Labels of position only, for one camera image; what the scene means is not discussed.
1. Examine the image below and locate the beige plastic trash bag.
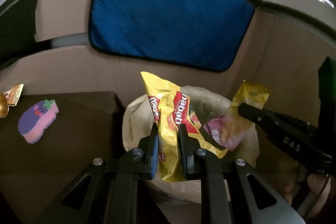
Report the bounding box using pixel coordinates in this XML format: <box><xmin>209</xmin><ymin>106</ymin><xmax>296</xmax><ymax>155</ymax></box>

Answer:
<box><xmin>122</xmin><ymin>85</ymin><xmax>260</xmax><ymax>169</ymax></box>

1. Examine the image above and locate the silver purple foil wrapper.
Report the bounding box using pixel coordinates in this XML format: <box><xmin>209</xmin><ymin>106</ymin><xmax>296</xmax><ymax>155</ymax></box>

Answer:
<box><xmin>203</xmin><ymin>81</ymin><xmax>271</xmax><ymax>151</ymax></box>

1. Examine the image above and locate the dark brown table mat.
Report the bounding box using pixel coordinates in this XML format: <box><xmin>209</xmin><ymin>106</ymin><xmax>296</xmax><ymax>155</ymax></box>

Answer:
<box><xmin>1</xmin><ymin>92</ymin><xmax>125</xmax><ymax>223</ymax></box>

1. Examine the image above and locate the yellow wafer snack bag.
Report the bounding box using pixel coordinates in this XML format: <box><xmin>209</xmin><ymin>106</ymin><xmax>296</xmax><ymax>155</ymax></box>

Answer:
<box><xmin>141</xmin><ymin>71</ymin><xmax>227</xmax><ymax>182</ymax></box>

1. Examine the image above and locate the noodle snack bag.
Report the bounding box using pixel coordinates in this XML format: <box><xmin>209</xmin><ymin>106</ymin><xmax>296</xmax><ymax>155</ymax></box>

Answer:
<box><xmin>3</xmin><ymin>84</ymin><xmax>24</xmax><ymax>106</ymax></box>

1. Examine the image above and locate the black cloth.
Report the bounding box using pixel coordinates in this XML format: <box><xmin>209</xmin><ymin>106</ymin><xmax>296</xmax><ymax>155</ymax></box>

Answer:
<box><xmin>0</xmin><ymin>0</ymin><xmax>51</xmax><ymax>69</ymax></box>

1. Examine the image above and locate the red paper cup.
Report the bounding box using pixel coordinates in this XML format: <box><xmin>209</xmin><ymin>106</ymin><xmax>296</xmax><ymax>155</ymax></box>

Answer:
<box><xmin>0</xmin><ymin>93</ymin><xmax>9</xmax><ymax>118</ymax></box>

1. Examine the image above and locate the right hand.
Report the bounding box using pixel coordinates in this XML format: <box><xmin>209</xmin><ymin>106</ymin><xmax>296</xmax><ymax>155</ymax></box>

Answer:
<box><xmin>278</xmin><ymin>169</ymin><xmax>335</xmax><ymax>222</ymax></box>

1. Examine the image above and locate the blue towel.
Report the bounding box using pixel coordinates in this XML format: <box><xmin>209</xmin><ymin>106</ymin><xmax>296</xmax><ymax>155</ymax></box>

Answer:
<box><xmin>88</xmin><ymin>0</ymin><xmax>255</xmax><ymax>72</ymax></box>

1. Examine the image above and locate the purple pink eggplant sponge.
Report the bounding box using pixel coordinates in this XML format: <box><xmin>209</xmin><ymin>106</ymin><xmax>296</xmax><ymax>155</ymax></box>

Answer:
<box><xmin>18</xmin><ymin>100</ymin><xmax>59</xmax><ymax>144</ymax></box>

